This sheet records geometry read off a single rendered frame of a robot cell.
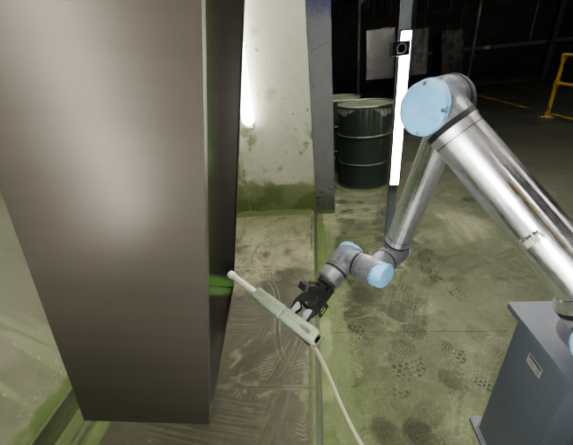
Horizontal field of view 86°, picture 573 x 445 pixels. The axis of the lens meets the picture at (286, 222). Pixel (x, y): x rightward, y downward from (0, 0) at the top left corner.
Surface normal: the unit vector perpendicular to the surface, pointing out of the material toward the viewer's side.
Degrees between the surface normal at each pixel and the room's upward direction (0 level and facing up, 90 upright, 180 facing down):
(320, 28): 90
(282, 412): 0
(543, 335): 0
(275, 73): 90
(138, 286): 90
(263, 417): 0
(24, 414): 57
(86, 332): 90
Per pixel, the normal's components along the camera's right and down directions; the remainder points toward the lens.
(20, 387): 0.78, -0.52
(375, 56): -0.08, 0.34
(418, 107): -0.79, 0.28
